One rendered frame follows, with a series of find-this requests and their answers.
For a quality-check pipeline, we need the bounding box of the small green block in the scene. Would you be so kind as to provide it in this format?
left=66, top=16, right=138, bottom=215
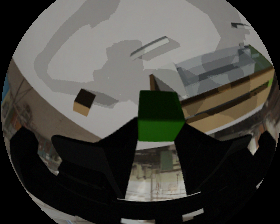
left=137, top=89, right=186, bottom=142

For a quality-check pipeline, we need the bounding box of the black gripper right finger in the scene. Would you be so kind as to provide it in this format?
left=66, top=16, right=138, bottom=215
left=174, top=123, right=252, bottom=196

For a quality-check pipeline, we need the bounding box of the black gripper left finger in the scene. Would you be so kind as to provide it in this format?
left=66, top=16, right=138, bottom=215
left=51, top=116, right=139, bottom=199

